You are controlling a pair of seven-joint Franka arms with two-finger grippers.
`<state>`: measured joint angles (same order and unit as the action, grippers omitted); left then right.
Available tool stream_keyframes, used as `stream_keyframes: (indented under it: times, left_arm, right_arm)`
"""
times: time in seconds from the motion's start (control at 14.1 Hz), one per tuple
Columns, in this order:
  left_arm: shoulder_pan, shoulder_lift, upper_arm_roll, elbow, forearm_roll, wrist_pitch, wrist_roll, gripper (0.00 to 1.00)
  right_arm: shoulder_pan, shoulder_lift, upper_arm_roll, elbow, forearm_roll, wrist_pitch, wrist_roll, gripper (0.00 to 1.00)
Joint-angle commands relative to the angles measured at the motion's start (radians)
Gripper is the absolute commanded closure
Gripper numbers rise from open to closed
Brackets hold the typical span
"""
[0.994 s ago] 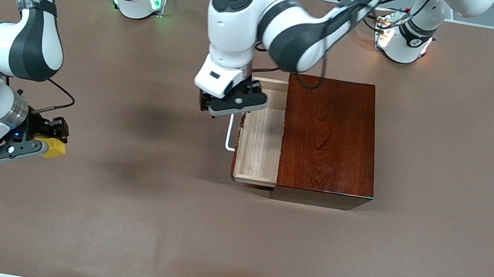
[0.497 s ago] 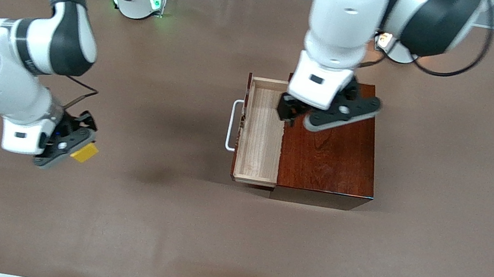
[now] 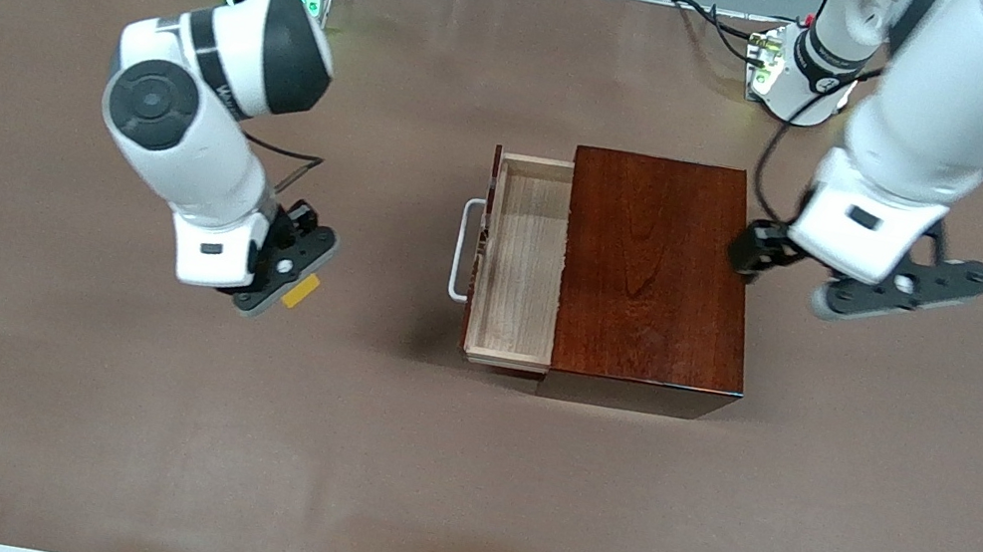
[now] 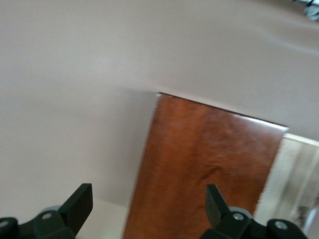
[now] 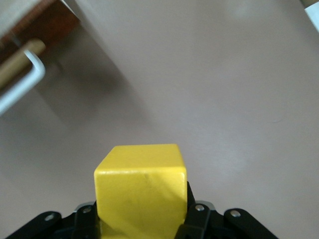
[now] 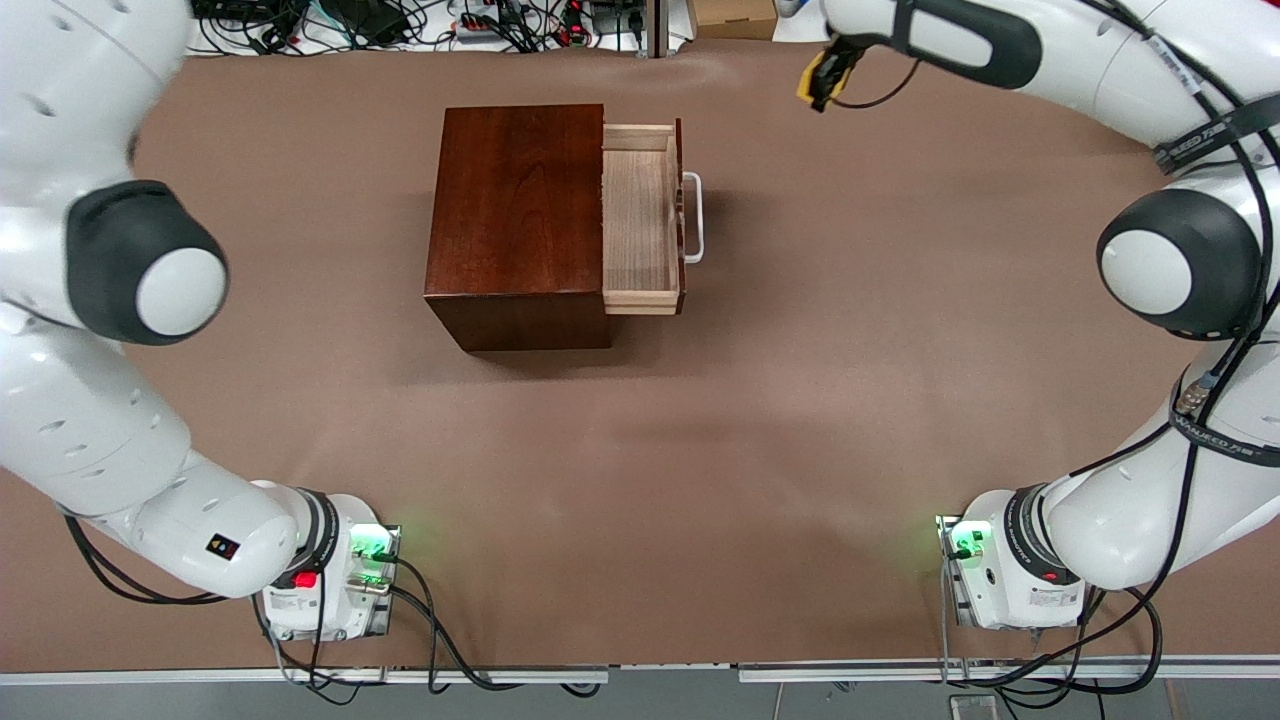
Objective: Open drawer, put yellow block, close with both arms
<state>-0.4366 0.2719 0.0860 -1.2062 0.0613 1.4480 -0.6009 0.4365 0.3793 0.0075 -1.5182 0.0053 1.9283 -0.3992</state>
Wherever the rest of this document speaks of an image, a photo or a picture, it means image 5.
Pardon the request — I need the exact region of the brown table cover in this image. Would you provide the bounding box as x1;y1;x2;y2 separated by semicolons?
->
0;0;319;239

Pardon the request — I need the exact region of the yellow wooden block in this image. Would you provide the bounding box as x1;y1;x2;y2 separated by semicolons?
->
93;143;187;239

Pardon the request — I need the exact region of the wooden drawer with white handle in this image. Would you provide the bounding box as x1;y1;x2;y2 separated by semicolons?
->
0;0;82;118

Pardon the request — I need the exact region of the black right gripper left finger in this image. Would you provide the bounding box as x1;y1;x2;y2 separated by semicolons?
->
4;201;102;239

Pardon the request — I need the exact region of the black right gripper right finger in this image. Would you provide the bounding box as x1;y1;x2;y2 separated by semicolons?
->
175;181;277;239

